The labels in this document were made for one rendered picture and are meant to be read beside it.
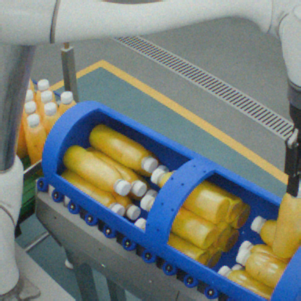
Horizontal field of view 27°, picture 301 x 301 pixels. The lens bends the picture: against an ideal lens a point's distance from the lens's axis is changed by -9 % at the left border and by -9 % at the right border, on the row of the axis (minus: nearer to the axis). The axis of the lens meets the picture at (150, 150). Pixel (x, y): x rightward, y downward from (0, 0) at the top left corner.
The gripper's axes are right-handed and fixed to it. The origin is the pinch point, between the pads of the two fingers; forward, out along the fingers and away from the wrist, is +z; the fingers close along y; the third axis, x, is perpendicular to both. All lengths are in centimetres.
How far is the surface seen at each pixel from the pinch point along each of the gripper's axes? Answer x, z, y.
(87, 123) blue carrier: 74, 25, 6
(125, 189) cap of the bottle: 49, 28, -5
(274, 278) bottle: -2.6, 26.5, -7.7
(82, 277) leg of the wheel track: 74, 85, -8
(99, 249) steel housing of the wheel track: 56, 52, -12
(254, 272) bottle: 3.6, 27.5, -8.2
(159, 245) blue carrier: 30.0, 30.0, -13.4
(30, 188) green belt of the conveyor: 91, 50, -9
